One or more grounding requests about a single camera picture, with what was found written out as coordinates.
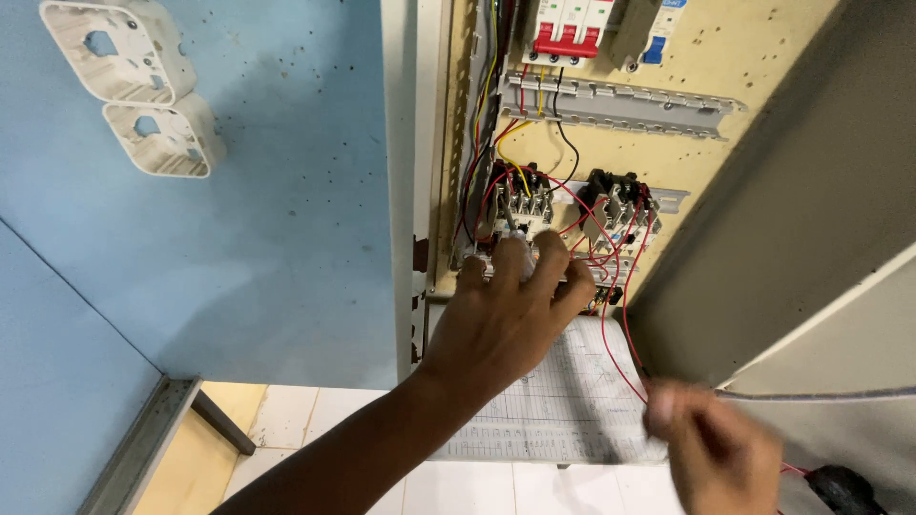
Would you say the black terminal block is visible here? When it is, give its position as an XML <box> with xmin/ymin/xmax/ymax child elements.
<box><xmin>588</xmin><ymin>285</ymin><xmax>624</xmax><ymax>314</ymax></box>

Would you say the grey circuit breaker blue lever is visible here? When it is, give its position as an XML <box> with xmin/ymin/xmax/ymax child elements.
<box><xmin>608</xmin><ymin>0</ymin><xmax>689</xmax><ymax>74</ymax></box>

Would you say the person's left hand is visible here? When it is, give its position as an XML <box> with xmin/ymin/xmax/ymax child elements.
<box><xmin>421</xmin><ymin>232</ymin><xmax>597</xmax><ymax>413</ymax></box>

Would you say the white contactor black top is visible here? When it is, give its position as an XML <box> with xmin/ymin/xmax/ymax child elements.
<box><xmin>487</xmin><ymin>162</ymin><xmax>557</xmax><ymax>244</ymax></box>
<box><xmin>578</xmin><ymin>169</ymin><xmax>664</xmax><ymax>256</ymax></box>

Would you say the black wire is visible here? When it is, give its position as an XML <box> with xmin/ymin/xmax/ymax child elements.
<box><xmin>551</xmin><ymin>67</ymin><xmax>581</xmax><ymax>188</ymax></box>

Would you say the grey slotted vertical cable duct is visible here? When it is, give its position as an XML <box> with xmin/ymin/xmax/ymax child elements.
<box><xmin>449</xmin><ymin>0</ymin><xmax>503</xmax><ymax>269</ymax></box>

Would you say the red three-pole circuit breaker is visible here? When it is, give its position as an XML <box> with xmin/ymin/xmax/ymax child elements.
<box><xmin>520</xmin><ymin>0</ymin><xmax>617</xmax><ymax>71</ymax></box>

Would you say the printed wiring diagram sheet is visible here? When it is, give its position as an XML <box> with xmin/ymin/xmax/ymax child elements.
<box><xmin>428</xmin><ymin>315</ymin><xmax>671</xmax><ymax>467</ymax></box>

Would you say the beige electrical panel cabinet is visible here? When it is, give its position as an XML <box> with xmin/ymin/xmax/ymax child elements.
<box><xmin>379</xmin><ymin>0</ymin><xmax>842</xmax><ymax>383</ymax></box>

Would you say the grey slotted horizontal cable duct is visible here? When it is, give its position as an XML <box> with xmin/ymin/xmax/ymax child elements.
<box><xmin>500</xmin><ymin>69</ymin><xmax>749</xmax><ymax>141</ymax></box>

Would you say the black round object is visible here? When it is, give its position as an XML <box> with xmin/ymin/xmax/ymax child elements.
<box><xmin>804</xmin><ymin>464</ymin><xmax>890</xmax><ymax>515</ymax></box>

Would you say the yellow wire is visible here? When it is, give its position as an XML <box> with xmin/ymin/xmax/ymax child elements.
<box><xmin>472</xmin><ymin>0</ymin><xmax>535</xmax><ymax>199</ymax></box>

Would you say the person's right hand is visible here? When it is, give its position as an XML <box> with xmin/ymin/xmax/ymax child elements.
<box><xmin>640</xmin><ymin>377</ymin><xmax>786</xmax><ymax>515</ymax></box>

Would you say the long red wire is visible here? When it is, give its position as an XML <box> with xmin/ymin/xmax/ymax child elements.
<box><xmin>531</xmin><ymin>166</ymin><xmax>663</xmax><ymax>405</ymax></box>

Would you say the white surface mount box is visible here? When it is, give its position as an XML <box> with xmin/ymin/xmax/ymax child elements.
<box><xmin>102</xmin><ymin>93</ymin><xmax>228</xmax><ymax>179</ymax></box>
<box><xmin>39</xmin><ymin>0</ymin><xmax>198</xmax><ymax>107</ymax></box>

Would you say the grey cabinet door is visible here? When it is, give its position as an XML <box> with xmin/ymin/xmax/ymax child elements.
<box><xmin>628</xmin><ymin>0</ymin><xmax>916</xmax><ymax>515</ymax></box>

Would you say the grey metal channel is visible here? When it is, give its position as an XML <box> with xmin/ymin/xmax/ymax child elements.
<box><xmin>77</xmin><ymin>375</ymin><xmax>257</xmax><ymax>515</ymax></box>

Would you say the clear handle screwdriver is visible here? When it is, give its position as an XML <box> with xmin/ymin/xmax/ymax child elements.
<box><xmin>501</xmin><ymin>192</ymin><xmax>539</xmax><ymax>281</ymax></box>

